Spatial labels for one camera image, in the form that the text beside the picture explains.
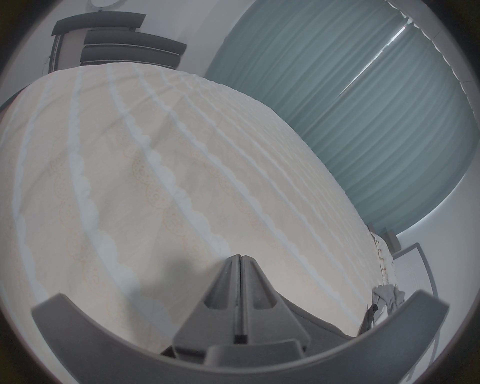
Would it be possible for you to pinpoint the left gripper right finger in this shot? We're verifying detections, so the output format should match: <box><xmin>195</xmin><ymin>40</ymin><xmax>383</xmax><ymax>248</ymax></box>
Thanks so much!
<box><xmin>240</xmin><ymin>254</ymin><xmax>310</xmax><ymax>345</ymax></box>

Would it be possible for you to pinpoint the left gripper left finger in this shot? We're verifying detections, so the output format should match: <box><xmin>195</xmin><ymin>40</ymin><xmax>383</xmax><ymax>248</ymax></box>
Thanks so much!
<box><xmin>172</xmin><ymin>254</ymin><xmax>241</xmax><ymax>348</ymax></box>

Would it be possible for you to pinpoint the pile of clothes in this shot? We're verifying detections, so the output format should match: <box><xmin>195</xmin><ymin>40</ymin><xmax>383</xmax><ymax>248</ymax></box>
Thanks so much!
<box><xmin>358</xmin><ymin>284</ymin><xmax>407</xmax><ymax>336</ymax></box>

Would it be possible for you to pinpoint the bed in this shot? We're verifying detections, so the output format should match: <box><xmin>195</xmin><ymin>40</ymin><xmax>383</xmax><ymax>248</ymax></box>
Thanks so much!
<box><xmin>0</xmin><ymin>62</ymin><xmax>439</xmax><ymax>357</ymax></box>

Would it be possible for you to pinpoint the white printed pillow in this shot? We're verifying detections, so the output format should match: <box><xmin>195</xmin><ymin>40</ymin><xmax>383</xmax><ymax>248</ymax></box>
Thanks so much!
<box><xmin>369</xmin><ymin>232</ymin><xmax>396</xmax><ymax>289</ymax></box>

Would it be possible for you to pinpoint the blue-green curtain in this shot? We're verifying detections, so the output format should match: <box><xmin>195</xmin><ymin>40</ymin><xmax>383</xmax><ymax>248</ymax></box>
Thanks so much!
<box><xmin>204</xmin><ymin>0</ymin><xmax>480</xmax><ymax>235</ymax></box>

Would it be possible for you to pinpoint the dark grey chest of drawers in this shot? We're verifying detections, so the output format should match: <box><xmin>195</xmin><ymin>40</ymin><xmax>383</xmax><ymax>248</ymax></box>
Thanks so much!
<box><xmin>50</xmin><ymin>12</ymin><xmax>187</xmax><ymax>72</ymax></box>

